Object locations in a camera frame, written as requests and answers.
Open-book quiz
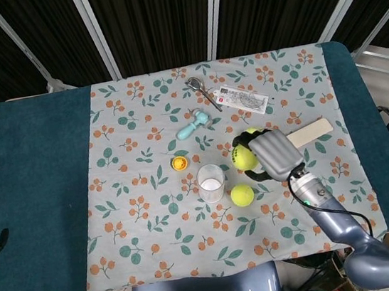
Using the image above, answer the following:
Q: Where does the cardboard box with clutter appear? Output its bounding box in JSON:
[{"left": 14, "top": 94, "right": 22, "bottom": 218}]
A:
[{"left": 321, "top": 245, "right": 361, "bottom": 291}]

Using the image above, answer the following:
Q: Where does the yellow round cap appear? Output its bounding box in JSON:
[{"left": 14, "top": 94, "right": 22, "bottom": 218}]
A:
[{"left": 170, "top": 154, "right": 190, "bottom": 173}]

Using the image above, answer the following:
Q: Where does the clear plastic cup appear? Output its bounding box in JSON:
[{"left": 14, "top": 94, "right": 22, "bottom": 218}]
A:
[{"left": 194, "top": 161, "right": 229, "bottom": 205}]

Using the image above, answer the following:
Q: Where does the dark teal table cover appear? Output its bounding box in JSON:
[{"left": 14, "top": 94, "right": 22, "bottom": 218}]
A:
[{"left": 0, "top": 32, "right": 389, "bottom": 291}]

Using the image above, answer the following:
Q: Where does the yellow tennis ball black print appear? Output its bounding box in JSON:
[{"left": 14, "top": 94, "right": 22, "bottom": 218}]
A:
[{"left": 229, "top": 140, "right": 261, "bottom": 174}]

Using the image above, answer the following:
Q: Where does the floral patterned tablecloth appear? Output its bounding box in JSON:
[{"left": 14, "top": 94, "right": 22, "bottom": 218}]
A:
[{"left": 58, "top": 36, "right": 389, "bottom": 291}]

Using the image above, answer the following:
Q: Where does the right black grey robot hand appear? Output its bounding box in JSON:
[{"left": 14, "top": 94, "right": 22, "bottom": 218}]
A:
[{"left": 230, "top": 123, "right": 308, "bottom": 189}]

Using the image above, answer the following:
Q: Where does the teal handled roller tool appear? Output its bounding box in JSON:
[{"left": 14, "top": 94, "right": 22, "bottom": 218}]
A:
[{"left": 174, "top": 105, "right": 215, "bottom": 142}]

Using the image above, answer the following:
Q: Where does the pale wooden block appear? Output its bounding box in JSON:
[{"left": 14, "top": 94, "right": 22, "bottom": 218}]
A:
[{"left": 284, "top": 117, "right": 335, "bottom": 149}]

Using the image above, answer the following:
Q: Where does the metal spoon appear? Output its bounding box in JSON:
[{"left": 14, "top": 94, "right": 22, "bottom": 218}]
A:
[{"left": 186, "top": 73, "right": 225, "bottom": 116}]

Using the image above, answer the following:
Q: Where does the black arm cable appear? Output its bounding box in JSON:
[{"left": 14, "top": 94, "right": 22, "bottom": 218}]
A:
[{"left": 286, "top": 164, "right": 378, "bottom": 248}]

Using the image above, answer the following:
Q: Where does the clear packaged ruler set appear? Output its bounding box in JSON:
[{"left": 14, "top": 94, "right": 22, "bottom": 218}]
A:
[{"left": 212, "top": 78, "right": 271, "bottom": 120}]

